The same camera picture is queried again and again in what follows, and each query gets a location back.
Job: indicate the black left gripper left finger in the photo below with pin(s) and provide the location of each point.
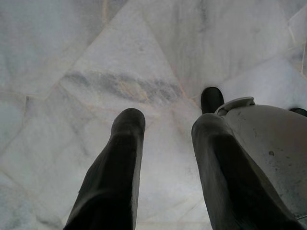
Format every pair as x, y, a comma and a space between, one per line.
112, 187

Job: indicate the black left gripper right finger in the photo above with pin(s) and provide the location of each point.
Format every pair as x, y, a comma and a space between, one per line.
230, 191

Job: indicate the black left robot foot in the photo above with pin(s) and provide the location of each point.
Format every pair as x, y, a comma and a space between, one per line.
212, 99

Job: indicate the black robot foot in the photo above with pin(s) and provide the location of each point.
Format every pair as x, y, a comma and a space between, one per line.
299, 112
212, 99

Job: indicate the black right robot foot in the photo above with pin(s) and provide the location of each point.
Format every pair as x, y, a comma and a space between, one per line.
299, 112

